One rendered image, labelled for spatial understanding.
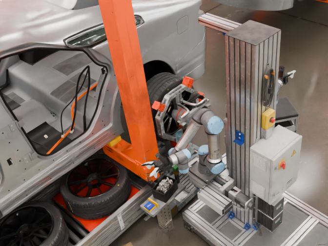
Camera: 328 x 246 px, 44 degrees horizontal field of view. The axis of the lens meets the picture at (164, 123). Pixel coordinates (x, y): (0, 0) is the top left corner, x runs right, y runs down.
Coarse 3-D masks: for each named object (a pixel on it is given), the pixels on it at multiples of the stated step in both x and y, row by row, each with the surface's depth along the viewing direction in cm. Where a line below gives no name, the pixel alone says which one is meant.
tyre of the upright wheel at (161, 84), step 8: (152, 80) 384; (160, 80) 381; (168, 80) 381; (176, 80) 381; (152, 88) 377; (160, 88) 373; (168, 88) 376; (192, 88) 404; (152, 96) 373; (160, 96) 371; (152, 104) 370; (152, 112) 372
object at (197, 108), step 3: (207, 99) 382; (204, 102) 379; (207, 102) 382; (198, 105) 377; (201, 105) 376; (204, 105) 380; (195, 108) 374; (198, 108) 374; (192, 111) 371; (195, 111) 373; (189, 114) 368; (192, 114) 371; (186, 117) 366; (189, 117) 369; (183, 120) 364; (177, 123) 363; (180, 123) 362
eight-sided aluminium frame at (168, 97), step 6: (180, 84) 382; (174, 90) 377; (180, 90) 376; (186, 90) 383; (192, 90) 391; (168, 96) 370; (174, 96) 373; (162, 102) 372; (168, 102) 371; (192, 102) 407; (192, 108) 412; (162, 114) 370; (156, 120) 374; (162, 120) 373; (162, 126) 378; (162, 132) 380; (168, 138) 392; (174, 138) 398
